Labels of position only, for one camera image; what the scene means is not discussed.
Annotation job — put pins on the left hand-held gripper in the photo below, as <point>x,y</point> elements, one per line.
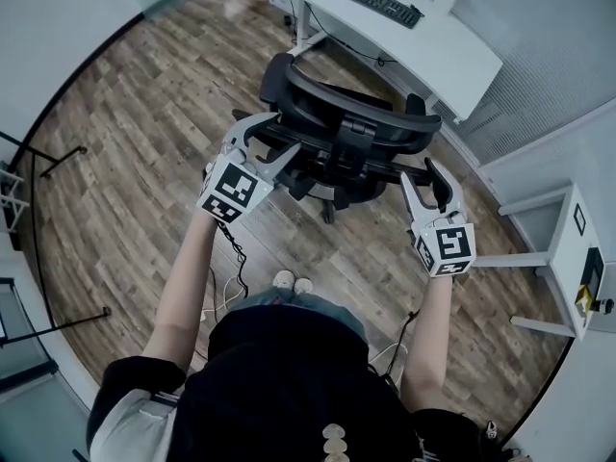
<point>236,186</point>

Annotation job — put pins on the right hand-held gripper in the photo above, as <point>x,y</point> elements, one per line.
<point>447,248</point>

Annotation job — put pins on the black office chair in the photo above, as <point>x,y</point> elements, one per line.
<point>346,128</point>

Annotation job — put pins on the person's right forearm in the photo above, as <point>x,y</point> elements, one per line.
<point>430,335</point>

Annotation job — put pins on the person's left forearm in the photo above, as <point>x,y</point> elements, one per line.
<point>185,277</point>

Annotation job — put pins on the person's white shoe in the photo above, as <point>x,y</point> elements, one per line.
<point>284,279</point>
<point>303,286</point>

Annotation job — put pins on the white desk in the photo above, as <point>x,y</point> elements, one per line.
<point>433,51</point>

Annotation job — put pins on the white side table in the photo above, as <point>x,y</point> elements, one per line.
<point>572,263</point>

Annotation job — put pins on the person's blue jeans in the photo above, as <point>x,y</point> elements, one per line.
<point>308,306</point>

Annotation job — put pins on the black box device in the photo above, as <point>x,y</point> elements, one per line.
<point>593,272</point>

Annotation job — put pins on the window blinds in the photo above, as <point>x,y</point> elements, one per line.
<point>544,51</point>

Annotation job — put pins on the black keyboard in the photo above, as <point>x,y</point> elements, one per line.
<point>370,0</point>

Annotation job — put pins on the small yellow object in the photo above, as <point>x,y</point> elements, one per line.
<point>584,301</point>

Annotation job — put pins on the whiteboard with black stand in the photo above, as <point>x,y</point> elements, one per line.
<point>62,160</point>

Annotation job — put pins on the small black knob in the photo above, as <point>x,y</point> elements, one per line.
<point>607,305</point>

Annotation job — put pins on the black white sneaker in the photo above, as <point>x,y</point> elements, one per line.
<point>491,429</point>

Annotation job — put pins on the person's black grey top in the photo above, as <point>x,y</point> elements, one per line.
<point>289,392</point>

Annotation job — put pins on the white shelf rack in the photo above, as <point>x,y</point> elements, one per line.
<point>12,200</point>

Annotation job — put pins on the beige beaded ornament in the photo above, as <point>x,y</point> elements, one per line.
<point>335,443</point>

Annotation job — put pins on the black rectangular frame object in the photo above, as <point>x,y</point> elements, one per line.
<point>581,219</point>

